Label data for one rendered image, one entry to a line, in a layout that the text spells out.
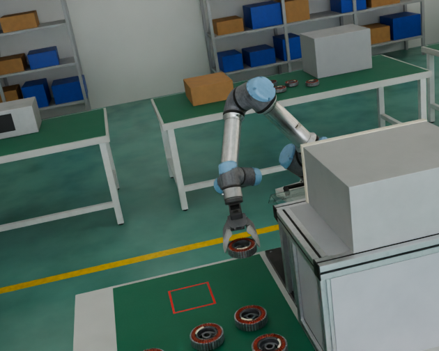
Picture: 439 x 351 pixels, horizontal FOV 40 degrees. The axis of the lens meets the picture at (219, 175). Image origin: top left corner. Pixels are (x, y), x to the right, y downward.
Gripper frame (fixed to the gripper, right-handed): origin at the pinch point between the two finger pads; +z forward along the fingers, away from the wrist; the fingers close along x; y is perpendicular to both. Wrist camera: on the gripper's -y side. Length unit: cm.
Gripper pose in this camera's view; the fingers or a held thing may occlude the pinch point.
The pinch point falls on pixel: (242, 249)
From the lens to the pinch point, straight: 231.8
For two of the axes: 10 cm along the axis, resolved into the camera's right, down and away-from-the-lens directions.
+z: 1.7, 9.6, -2.1
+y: 0.2, 2.1, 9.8
